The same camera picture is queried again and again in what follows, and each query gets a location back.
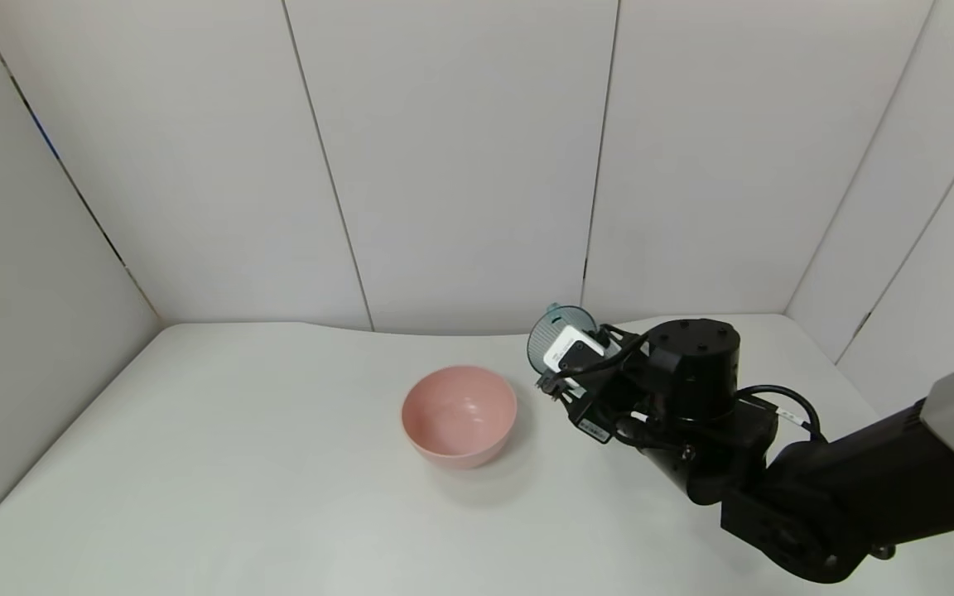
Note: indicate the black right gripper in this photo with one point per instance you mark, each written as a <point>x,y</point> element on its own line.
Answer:
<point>592,425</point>

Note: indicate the blue ribbed transparent cup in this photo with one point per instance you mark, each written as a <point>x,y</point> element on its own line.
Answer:
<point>545,331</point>

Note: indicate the black and grey right robot arm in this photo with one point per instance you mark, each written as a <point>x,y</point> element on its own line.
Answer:
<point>858,463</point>

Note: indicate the pink plastic bowl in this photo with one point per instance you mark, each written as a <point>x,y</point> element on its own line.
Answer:
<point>456,414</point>

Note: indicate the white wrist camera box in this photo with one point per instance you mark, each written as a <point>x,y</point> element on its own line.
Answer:
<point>570,346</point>

